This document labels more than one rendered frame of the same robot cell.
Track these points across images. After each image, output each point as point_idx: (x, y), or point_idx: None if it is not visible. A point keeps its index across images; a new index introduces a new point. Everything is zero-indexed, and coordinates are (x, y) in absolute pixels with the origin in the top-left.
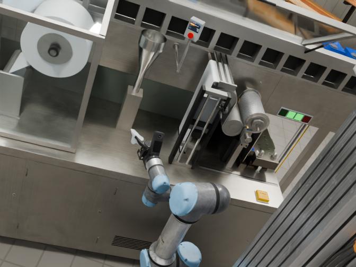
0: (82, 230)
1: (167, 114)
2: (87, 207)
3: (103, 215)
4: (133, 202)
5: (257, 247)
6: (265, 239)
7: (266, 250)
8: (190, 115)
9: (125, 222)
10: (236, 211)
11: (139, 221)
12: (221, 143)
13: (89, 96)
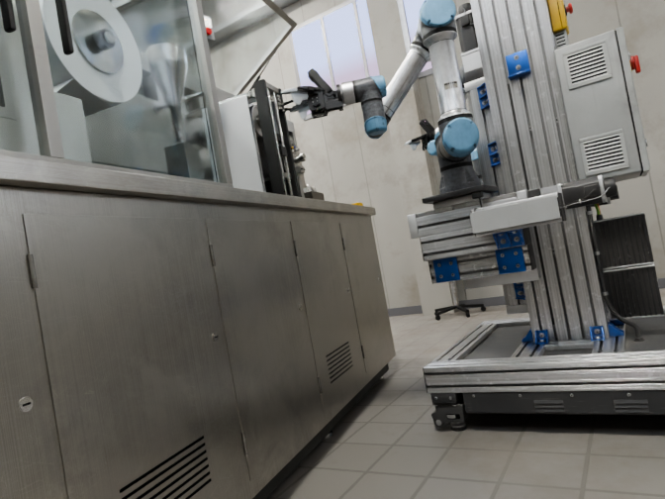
0: (303, 374)
1: None
2: (288, 306)
3: (304, 314)
4: (313, 263)
5: (491, 23)
6: (489, 8)
7: (502, 2)
8: (268, 121)
9: (322, 315)
10: (358, 233)
11: (328, 303)
12: None
13: None
